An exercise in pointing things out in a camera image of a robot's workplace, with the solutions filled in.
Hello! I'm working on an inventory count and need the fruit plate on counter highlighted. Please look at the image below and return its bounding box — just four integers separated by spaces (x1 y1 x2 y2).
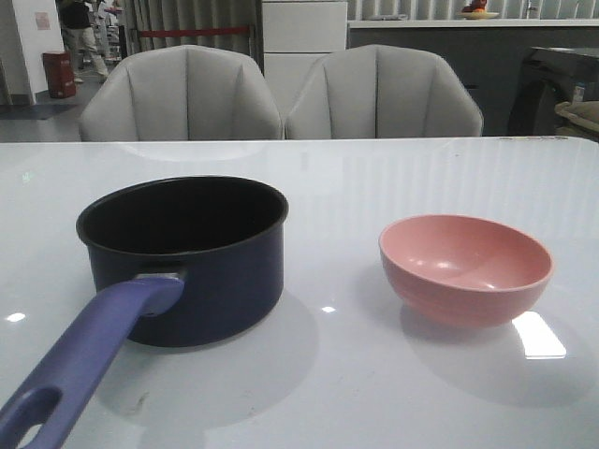
459 0 499 20

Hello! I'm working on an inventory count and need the red barrier tape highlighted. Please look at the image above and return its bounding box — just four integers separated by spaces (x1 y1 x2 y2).
137 25 252 38

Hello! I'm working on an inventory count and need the pink plastic bowl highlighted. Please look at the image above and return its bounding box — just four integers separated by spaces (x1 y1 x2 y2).
379 214 554 328

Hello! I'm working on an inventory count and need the white cabinet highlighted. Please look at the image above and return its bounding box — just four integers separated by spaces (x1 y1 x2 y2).
261 1 347 115

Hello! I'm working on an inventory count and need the red bin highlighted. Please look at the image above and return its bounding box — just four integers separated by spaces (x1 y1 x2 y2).
42 51 76 99

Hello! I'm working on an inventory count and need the dark blue saucepan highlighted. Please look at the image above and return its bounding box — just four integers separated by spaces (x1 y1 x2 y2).
1 176 288 448

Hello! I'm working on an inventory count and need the grey curtain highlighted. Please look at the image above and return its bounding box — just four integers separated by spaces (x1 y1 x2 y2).
123 1 263 65

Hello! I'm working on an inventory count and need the dark grey appliance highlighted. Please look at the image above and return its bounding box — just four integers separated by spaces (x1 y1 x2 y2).
507 47 598 136

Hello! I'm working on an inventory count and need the grey upholstered chair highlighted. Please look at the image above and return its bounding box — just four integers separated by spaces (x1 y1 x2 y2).
79 45 283 142
285 45 484 139

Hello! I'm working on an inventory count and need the walking person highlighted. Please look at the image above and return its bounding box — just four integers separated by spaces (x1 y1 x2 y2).
57 0 109 83

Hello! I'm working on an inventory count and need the right grey upholstered chair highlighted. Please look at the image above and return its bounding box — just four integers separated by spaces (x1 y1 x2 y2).
285 45 484 139

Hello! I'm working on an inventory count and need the left grey upholstered chair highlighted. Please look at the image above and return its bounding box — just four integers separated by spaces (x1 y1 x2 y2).
79 45 283 142

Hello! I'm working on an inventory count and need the grey counter white top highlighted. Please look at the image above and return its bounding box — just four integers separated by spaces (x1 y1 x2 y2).
346 18 599 137

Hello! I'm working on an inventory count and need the beige cushion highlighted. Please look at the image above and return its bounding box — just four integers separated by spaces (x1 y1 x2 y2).
554 101 598 142

